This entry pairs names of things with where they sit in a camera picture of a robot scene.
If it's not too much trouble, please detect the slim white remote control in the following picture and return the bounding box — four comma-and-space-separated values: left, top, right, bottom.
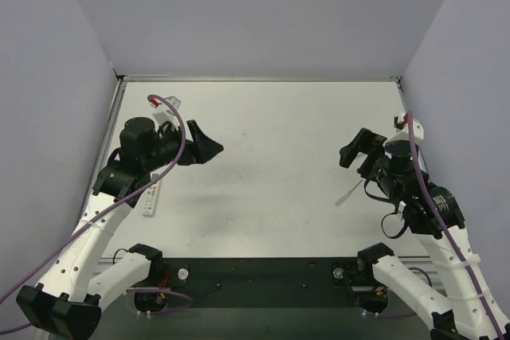
139, 174, 162, 217

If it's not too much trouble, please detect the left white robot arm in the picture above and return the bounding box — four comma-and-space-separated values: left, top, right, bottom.
16, 117, 224, 339

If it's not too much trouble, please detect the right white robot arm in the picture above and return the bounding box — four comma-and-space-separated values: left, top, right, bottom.
339, 124, 509, 339

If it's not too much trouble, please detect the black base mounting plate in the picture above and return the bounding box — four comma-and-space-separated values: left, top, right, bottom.
134, 257, 390, 311

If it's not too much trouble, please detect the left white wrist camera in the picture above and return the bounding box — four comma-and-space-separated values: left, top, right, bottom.
149, 96, 181, 130

